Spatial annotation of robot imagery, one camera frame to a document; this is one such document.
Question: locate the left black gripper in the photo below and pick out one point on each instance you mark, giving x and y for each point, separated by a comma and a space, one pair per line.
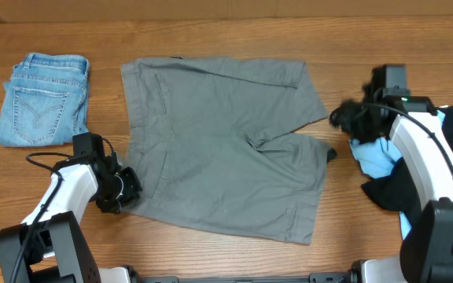
134, 186

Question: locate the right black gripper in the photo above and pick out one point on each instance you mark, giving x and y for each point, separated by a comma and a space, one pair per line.
342, 120

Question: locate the grey shorts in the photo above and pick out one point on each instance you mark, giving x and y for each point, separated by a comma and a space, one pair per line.
216, 145

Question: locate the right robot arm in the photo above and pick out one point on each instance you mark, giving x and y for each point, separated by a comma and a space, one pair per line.
404, 143

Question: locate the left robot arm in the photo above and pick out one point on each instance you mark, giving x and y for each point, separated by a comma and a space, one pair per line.
49, 246

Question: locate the light blue shirt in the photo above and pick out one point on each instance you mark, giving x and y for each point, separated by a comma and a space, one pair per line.
391, 186

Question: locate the black garment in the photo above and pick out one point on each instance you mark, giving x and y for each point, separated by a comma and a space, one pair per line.
446, 115

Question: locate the folded blue jeans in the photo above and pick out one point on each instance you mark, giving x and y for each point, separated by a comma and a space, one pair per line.
46, 101

